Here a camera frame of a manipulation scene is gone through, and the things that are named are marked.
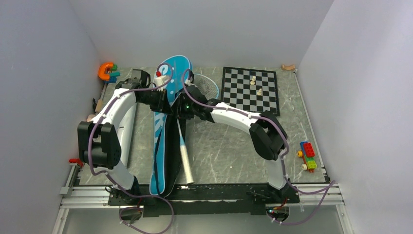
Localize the blue racket bag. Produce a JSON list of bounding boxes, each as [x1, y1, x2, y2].
[[150, 55, 192, 197]]

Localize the blue racket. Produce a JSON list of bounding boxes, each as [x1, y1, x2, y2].
[[193, 74, 220, 99], [176, 119, 194, 184]]

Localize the wooden rolling pin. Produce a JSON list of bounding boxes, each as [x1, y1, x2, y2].
[[86, 115, 95, 122]]

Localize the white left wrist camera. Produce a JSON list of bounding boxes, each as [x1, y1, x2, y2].
[[153, 75, 171, 91]]

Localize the colourful brick toy train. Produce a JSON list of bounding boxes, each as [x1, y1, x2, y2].
[[297, 141, 318, 173]]

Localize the white chess piece upper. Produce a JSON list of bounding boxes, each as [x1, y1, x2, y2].
[[250, 76, 256, 85]]

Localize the teal blue toy blocks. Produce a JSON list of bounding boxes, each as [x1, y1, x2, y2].
[[106, 64, 120, 83]]

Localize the purple cable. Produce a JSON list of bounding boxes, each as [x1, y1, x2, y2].
[[182, 68, 336, 226], [88, 63, 175, 234]]

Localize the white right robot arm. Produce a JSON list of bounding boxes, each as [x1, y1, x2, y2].
[[171, 85, 289, 202]]

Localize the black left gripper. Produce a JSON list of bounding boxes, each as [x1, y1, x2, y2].
[[138, 88, 174, 116]]

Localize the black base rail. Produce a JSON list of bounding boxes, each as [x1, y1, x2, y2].
[[105, 183, 300, 217]]

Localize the orange horseshoe magnet toy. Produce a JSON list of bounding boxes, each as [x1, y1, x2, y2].
[[97, 62, 114, 81]]

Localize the black white chessboard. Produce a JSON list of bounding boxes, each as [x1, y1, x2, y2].
[[221, 67, 281, 117]]

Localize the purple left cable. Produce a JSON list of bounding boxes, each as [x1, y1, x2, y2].
[[88, 63, 175, 234]]

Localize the white shuttlecock tube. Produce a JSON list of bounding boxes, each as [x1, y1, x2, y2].
[[118, 105, 136, 166]]

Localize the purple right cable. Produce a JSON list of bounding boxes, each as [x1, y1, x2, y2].
[[182, 68, 336, 226]]

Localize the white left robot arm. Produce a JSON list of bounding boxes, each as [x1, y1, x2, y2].
[[77, 69, 173, 205]]

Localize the wooden arch block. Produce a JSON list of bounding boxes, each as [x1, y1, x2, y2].
[[281, 64, 296, 72]]

